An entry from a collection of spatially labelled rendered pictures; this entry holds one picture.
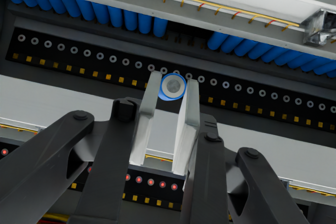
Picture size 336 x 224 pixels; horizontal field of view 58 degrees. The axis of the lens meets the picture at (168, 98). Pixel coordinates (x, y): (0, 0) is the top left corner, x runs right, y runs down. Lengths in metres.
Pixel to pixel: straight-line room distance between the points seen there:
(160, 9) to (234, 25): 0.09
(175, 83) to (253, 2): 0.18
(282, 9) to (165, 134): 0.19
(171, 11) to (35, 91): 0.17
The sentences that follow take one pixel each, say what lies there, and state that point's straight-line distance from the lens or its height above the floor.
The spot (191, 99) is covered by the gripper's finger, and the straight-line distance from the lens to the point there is 0.17.
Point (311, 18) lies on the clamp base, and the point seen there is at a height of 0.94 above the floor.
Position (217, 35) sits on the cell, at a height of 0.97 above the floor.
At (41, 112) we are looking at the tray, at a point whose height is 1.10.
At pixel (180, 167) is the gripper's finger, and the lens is 0.15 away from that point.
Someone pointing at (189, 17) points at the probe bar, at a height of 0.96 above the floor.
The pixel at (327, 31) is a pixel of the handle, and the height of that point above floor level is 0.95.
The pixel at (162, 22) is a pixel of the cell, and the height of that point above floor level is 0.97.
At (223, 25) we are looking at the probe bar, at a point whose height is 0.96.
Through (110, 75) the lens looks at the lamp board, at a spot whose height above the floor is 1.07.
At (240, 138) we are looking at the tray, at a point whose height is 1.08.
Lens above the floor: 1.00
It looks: 9 degrees up
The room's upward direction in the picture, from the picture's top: 167 degrees counter-clockwise
